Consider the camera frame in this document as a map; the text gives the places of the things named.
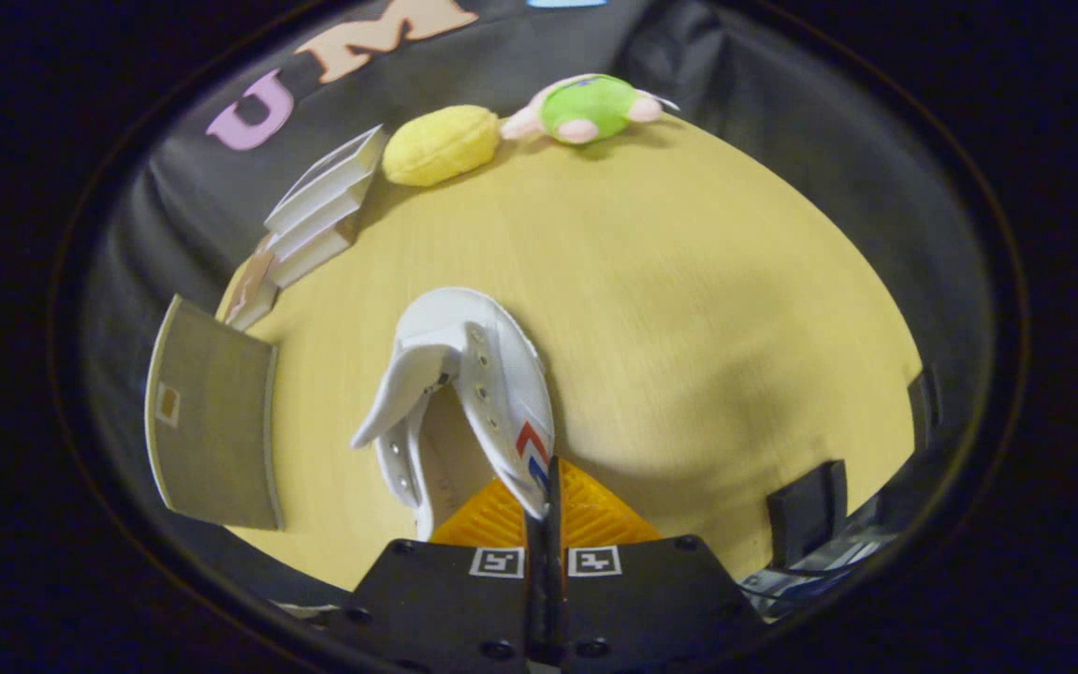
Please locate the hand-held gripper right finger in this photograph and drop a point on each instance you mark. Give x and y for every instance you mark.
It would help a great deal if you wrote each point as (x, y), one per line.
(651, 608)

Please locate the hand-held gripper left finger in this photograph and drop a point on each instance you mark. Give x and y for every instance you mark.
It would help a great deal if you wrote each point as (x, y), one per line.
(450, 608)

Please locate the white shoe with red-blue mark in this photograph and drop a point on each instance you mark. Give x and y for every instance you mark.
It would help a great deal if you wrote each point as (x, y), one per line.
(502, 374)

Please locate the black table clamp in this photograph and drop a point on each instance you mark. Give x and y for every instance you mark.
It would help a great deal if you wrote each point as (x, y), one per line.
(806, 510)

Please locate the beige patterned book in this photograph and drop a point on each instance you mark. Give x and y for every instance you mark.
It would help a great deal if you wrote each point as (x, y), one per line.
(249, 285)

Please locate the white stacked books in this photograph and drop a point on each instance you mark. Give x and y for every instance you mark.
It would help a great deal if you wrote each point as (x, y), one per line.
(324, 211)

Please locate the yellow plush toy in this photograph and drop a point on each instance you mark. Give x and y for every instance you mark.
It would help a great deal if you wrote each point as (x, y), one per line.
(441, 145)

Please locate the green and pink plush toy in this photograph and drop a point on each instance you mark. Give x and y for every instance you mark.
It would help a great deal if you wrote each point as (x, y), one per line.
(590, 108)

